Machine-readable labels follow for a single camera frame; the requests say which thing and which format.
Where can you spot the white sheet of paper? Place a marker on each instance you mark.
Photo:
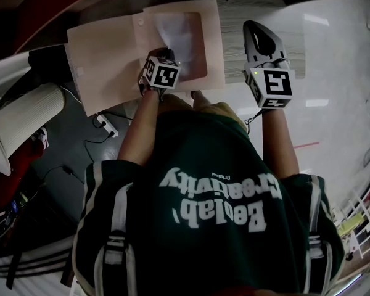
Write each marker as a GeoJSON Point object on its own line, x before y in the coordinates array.
{"type": "Point", "coordinates": [175, 31]}

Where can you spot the beige file folder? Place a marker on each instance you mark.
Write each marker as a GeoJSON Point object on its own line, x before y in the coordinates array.
{"type": "Point", "coordinates": [105, 57]}

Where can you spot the red cloth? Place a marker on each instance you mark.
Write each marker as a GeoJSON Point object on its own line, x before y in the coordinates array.
{"type": "Point", "coordinates": [18, 168]}

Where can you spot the person's left forearm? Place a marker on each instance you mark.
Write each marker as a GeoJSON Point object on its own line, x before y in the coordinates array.
{"type": "Point", "coordinates": [138, 128]}

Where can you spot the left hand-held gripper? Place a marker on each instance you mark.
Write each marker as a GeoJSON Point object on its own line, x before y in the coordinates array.
{"type": "Point", "coordinates": [163, 72]}

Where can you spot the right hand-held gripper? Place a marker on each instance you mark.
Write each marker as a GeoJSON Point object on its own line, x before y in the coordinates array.
{"type": "Point", "coordinates": [274, 85]}

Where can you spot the white power strip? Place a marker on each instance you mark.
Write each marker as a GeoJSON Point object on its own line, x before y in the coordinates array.
{"type": "Point", "coordinates": [106, 125]}

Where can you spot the dark green printed t-shirt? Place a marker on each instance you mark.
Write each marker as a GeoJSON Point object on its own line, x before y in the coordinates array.
{"type": "Point", "coordinates": [203, 242]}

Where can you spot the person's right forearm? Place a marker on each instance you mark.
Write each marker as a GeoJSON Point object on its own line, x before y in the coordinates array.
{"type": "Point", "coordinates": [279, 143]}

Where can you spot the khaki shorts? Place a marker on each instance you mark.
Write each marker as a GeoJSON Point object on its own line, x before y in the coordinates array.
{"type": "Point", "coordinates": [222, 109]}

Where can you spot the white metal rack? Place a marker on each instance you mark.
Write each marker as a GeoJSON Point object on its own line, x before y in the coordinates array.
{"type": "Point", "coordinates": [365, 214]}

